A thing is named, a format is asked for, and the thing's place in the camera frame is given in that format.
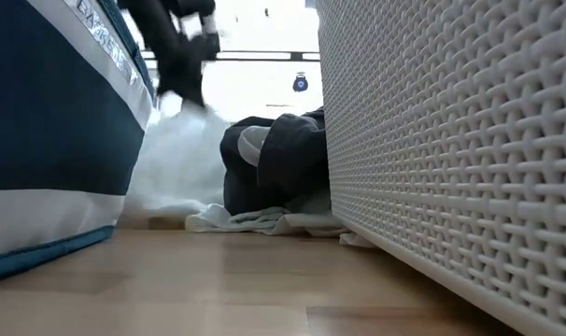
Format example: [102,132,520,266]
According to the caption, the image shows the black overhead camera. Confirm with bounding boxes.
[291,71,310,93]

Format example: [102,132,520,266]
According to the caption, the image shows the white woven plastic basket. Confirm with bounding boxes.
[314,0,566,336]

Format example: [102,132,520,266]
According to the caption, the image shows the dark grey garment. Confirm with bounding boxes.
[219,105,332,217]

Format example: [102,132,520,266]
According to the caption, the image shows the navy and white fabric basket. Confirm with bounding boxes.
[0,0,156,284]

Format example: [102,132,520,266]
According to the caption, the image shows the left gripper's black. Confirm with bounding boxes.
[154,44,208,109]

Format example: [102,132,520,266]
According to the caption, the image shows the pale white towel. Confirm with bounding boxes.
[184,189,375,248]

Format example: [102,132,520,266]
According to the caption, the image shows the large white cloth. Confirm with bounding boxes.
[119,91,233,221]

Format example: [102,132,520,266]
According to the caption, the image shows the black overhead frame bar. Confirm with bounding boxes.
[140,49,321,63]

